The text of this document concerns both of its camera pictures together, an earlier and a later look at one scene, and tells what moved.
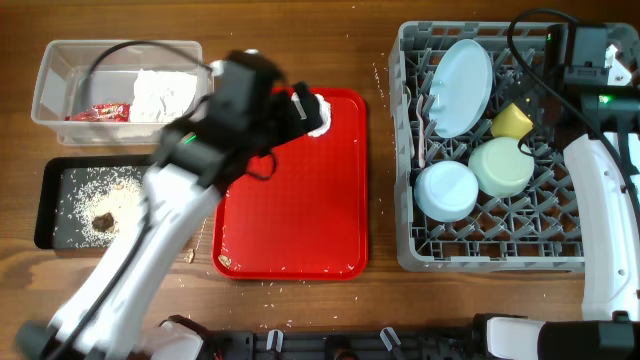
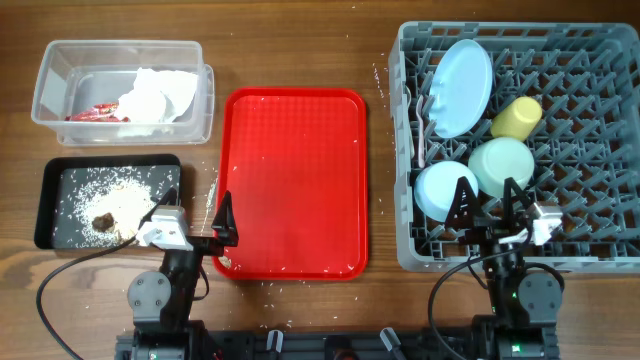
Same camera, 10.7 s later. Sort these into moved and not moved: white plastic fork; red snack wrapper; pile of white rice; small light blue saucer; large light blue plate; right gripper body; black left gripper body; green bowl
Moved: black left gripper body; right gripper body
Not moved: large light blue plate; pile of white rice; small light blue saucer; green bowl; white plastic fork; red snack wrapper
